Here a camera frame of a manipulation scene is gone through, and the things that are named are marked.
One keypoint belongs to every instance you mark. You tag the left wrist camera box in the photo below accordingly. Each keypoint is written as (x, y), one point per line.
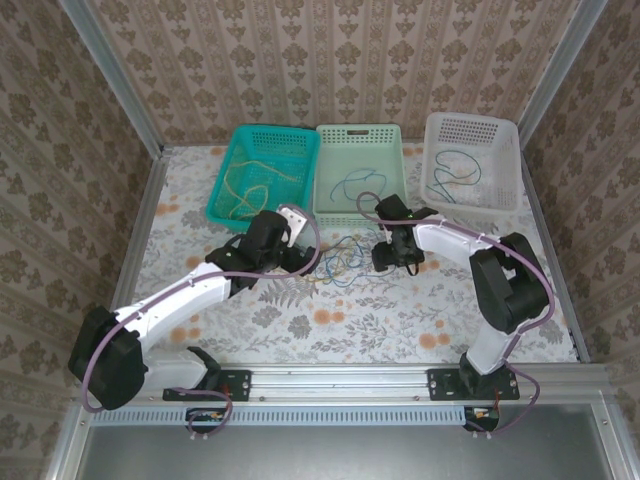
(295, 222)

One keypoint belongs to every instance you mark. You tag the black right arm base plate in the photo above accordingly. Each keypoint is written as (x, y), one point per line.
(442, 385)

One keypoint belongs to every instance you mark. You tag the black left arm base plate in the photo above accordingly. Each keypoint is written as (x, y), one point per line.
(235, 385)

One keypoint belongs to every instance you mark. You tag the teal plastic mesh basket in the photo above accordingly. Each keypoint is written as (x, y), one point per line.
(310, 165)

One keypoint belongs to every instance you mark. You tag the white plastic mesh basket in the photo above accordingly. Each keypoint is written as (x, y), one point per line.
(515, 165)

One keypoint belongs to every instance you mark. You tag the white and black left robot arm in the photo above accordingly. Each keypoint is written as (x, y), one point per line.
(170, 300)

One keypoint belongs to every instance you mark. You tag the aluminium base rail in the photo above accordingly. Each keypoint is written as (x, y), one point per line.
(340, 382)

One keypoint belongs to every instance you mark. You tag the grey metal panel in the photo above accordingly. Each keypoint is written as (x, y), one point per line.
(350, 455)

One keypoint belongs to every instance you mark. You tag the aluminium frame post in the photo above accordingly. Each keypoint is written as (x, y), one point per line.
(115, 75)
(560, 75)

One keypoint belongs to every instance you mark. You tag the aluminium side rail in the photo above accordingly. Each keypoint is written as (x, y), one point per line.
(145, 215)
(545, 225)

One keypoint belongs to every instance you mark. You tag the floral table cloth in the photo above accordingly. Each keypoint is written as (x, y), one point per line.
(375, 325)

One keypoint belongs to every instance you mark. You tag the mint green plastic basket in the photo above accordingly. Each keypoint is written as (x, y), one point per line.
(360, 150)

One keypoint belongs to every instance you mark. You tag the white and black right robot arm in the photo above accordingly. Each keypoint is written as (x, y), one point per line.
(510, 290)

